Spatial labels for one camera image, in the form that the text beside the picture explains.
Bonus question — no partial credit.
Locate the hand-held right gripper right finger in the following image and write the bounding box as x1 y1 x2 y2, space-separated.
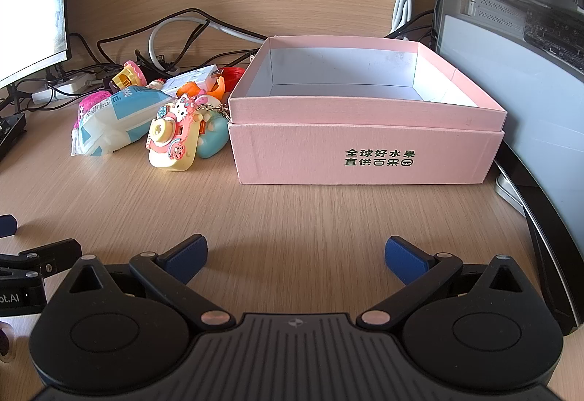
360 236 530 332

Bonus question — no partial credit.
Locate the wooden desktop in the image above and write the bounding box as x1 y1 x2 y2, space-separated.
0 41 584 401

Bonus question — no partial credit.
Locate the red round lid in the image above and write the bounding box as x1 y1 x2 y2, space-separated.
223 66 247 88

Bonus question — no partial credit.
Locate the white power strip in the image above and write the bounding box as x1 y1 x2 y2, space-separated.
31 72 93 105

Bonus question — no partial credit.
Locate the teal plastic toy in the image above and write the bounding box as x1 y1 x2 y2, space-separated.
197 113 230 160

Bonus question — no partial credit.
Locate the orange plastic toy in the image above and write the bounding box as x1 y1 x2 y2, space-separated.
179 76 227 103

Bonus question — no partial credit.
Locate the glass-sided computer case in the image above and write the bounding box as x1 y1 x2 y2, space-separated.
431 0 584 337

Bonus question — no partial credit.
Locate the black cable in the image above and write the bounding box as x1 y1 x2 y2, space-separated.
95 8 275 80

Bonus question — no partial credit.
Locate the silver metal stand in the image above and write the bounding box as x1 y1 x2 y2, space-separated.
495 173 526 216

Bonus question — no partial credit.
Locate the pink mesh pouch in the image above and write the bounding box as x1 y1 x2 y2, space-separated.
77 91 114 129

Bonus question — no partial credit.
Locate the pink cardboard box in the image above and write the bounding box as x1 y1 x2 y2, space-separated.
227 35 507 185

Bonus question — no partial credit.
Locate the blue white wet wipes pack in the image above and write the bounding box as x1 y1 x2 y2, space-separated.
70 86 175 156

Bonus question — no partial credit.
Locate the black keyboard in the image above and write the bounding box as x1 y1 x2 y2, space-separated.
0 113 27 161

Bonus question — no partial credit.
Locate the yellow pink figure toy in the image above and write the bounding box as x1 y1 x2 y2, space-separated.
111 59 147 90

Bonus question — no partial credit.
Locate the yellow cartoon cat camera toy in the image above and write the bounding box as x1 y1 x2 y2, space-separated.
146 93 202 172

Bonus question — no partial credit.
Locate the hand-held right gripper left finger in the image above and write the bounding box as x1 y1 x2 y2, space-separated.
61 234 232 332

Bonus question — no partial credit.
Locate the white card box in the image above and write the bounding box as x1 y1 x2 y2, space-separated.
161 65 220 97

